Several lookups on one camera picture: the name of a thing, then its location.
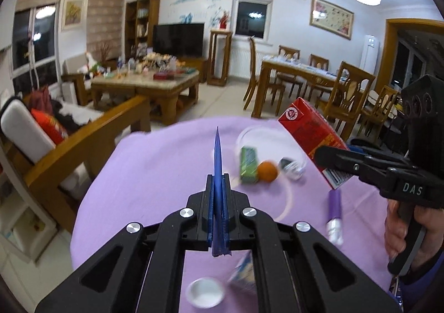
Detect small white cup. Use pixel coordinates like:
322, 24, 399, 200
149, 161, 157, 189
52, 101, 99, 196
185, 278, 225, 308

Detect person's right forearm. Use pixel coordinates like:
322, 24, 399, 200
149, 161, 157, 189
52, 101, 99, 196
392, 251, 444, 313

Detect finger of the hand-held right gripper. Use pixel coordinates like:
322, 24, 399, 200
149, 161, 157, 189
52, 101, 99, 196
313, 145, 391, 192
349, 140, 412, 170

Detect framed sunflower painting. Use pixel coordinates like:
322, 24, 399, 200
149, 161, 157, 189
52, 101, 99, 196
61, 0, 87, 32

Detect person's right hand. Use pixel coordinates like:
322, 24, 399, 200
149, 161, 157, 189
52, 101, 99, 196
384, 199, 444, 268

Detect purple tube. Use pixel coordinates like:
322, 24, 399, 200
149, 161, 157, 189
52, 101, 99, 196
324, 189, 345, 246

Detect white air purifier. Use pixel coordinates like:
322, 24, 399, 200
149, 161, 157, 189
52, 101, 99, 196
63, 82, 79, 104

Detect wooden sofa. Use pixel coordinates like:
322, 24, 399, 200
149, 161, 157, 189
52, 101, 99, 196
0, 91, 151, 234

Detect white framed window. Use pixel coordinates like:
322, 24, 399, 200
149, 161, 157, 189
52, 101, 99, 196
233, 0, 274, 40

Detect small green box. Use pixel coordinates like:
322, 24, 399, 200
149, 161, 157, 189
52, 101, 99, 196
239, 147, 261, 184

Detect wooden television cabinet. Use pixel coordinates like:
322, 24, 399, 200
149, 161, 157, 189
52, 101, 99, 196
175, 56, 209, 83

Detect wooden door frame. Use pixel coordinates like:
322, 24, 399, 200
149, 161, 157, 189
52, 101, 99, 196
383, 18, 444, 92

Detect white shelf unit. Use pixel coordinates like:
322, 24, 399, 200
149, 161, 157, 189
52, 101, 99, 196
0, 161, 58, 265

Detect wooden armchair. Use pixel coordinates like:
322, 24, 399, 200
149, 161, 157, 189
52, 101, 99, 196
62, 57, 101, 106

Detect white standing air conditioner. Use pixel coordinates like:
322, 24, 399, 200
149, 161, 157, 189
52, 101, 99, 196
359, 35, 380, 73

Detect purple printed tablecloth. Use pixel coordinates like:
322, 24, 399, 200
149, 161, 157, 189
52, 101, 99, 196
70, 116, 403, 313

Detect red drink carton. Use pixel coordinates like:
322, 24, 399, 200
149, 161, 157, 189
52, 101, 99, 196
277, 97, 352, 190

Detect wooden dining chair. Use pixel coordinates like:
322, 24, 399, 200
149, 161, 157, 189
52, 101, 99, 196
243, 37, 287, 111
357, 85, 399, 140
276, 45, 306, 92
305, 54, 330, 99
315, 61, 377, 142

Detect beige patterned window blind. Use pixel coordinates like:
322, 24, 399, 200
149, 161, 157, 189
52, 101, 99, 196
86, 0, 126, 54

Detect wooden coffee table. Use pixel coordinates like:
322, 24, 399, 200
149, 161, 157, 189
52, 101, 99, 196
91, 67, 201, 126

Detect wooden bookshelf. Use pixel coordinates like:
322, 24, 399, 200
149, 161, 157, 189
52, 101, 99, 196
125, 0, 161, 57

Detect red embroidered cushion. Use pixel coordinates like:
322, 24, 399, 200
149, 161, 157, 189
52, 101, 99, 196
31, 108, 68, 145

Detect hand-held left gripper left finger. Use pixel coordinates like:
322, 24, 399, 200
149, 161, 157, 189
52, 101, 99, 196
35, 128, 220, 313

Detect orange fruit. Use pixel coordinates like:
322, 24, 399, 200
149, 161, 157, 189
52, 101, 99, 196
257, 160, 280, 182

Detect black flat television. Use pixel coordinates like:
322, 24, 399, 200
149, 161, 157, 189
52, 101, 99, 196
153, 23, 205, 58

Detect framed floral painting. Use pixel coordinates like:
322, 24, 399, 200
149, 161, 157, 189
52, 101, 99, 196
309, 0, 355, 40

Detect white sofa cushion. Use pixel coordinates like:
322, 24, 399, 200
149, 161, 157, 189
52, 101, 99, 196
0, 97, 58, 164

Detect white wall radiator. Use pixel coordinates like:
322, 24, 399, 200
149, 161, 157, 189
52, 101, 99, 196
229, 48, 278, 80

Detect wooden dining table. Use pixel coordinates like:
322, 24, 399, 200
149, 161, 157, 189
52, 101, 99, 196
250, 58, 347, 119

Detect balcony window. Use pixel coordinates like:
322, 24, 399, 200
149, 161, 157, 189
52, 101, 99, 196
12, 3, 58, 92

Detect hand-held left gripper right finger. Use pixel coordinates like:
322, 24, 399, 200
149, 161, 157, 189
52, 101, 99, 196
217, 128, 401, 313

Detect white goose plush toy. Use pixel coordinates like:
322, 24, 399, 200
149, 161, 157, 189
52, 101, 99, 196
83, 52, 105, 74

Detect dark clothes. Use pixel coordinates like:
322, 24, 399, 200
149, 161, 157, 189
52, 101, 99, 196
29, 88, 105, 133

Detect tall wooden stand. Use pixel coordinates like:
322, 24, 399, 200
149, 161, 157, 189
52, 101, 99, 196
207, 29, 234, 86

